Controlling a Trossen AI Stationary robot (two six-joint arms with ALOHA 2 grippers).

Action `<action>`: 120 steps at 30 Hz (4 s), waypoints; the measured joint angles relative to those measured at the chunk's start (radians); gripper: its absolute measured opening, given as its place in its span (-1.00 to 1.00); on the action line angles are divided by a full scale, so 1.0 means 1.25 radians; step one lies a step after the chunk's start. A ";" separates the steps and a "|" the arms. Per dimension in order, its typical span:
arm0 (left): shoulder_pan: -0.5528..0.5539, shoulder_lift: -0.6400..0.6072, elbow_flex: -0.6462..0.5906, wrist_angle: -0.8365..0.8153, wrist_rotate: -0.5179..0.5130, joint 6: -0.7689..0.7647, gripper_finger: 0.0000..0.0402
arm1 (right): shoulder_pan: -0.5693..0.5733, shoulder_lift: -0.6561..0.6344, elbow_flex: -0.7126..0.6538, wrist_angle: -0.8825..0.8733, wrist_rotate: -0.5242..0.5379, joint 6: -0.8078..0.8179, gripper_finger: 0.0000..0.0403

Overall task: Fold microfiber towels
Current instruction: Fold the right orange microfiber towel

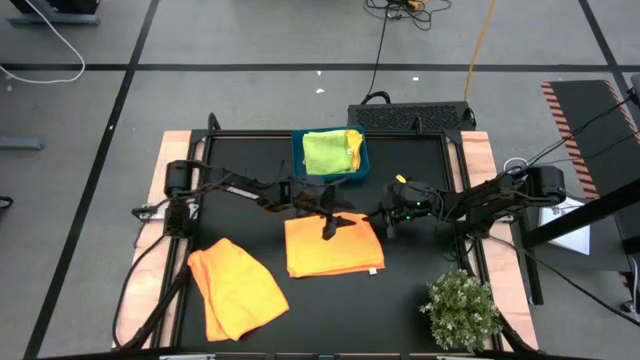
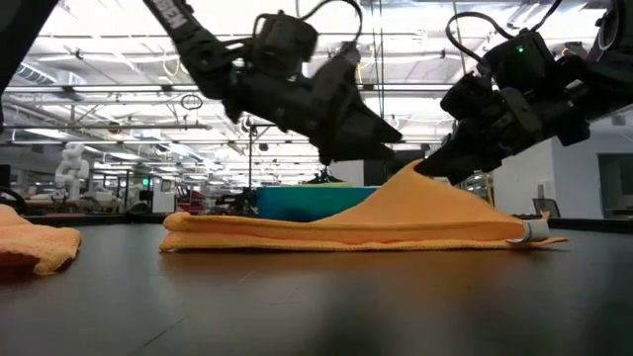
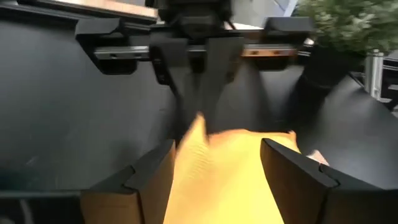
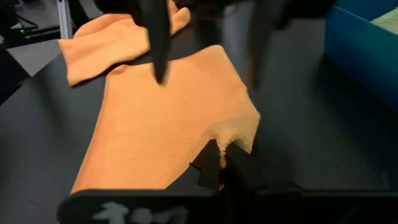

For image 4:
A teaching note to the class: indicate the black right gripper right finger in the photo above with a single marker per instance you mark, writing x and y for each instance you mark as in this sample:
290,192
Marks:
280,208

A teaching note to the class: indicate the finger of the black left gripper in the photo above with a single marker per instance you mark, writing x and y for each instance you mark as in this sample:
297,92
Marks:
261,40
158,37

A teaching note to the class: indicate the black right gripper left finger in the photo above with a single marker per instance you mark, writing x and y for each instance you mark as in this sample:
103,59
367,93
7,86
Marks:
140,208

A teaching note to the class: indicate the orange microfiber towel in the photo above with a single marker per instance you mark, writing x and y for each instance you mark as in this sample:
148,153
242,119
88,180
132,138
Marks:
161,124
109,43

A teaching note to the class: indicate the green microfiber towel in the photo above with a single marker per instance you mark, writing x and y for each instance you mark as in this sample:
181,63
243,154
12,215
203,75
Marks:
387,21

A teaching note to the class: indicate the blue plastic bin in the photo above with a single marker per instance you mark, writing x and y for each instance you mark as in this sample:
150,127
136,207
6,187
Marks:
357,56

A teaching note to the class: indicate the black electronics box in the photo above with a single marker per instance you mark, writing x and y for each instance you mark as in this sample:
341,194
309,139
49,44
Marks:
37,32

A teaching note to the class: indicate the aluminium frame post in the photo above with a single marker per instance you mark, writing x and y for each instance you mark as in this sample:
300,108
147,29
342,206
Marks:
65,18

